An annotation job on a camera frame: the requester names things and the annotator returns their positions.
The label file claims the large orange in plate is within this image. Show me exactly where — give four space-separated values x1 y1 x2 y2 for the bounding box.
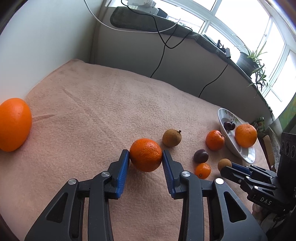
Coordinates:
235 123 257 148

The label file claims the large orange by wall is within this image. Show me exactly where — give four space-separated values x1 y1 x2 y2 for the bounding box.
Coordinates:
1 98 32 152

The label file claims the white lace cloth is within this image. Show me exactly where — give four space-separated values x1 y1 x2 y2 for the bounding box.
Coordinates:
268 118 282 163

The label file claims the black device on sill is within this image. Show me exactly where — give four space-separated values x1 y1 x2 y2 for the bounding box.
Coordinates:
204 35 231 59

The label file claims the dark green sill mat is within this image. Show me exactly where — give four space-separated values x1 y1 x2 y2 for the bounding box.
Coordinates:
106 6 273 118

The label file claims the large brown longan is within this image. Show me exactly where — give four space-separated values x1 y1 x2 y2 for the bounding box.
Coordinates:
162 129 182 147

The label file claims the mandarin near plate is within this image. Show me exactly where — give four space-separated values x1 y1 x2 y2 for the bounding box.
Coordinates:
206 130 225 151

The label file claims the green wall picture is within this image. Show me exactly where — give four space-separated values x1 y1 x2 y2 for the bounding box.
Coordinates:
278 94 296 130

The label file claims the black cable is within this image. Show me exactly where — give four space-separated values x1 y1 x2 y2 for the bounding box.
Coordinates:
198 56 230 99
120 0 193 79

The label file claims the potted spider plant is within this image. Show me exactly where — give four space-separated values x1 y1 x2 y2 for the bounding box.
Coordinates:
232 34 267 92

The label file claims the white cable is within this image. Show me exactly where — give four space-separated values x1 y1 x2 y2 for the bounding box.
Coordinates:
83 0 181 34

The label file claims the black adapter on sill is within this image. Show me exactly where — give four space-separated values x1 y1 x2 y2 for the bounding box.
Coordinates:
157 8 168 18

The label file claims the mandarin with stem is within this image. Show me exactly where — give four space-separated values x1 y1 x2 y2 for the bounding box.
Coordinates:
129 138 162 172

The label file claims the cardboard box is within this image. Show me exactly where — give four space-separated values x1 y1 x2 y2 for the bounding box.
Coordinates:
258 135 276 172

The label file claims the black cable left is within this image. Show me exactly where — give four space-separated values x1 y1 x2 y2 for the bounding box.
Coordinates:
120 0 193 79

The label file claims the black cable right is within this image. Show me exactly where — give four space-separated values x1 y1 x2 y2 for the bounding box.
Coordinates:
198 56 230 99

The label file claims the white power strip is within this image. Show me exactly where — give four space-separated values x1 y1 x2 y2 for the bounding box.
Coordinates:
127 0 159 15

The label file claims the small brown longan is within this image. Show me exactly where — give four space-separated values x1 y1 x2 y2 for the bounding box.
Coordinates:
217 158 232 172

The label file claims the dark plum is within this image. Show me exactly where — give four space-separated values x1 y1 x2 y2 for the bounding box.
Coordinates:
230 122 236 131
223 121 232 131
193 149 209 164

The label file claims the pink towel cloth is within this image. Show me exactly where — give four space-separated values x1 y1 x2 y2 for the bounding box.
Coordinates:
0 58 269 241

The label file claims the green snack bag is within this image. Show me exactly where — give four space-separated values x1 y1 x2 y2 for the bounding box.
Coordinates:
251 116 265 133

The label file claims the small orange kumquat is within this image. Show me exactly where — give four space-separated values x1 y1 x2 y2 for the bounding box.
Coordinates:
195 163 211 179

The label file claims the floral white plate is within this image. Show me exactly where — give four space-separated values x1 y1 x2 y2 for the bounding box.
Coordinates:
218 108 256 164

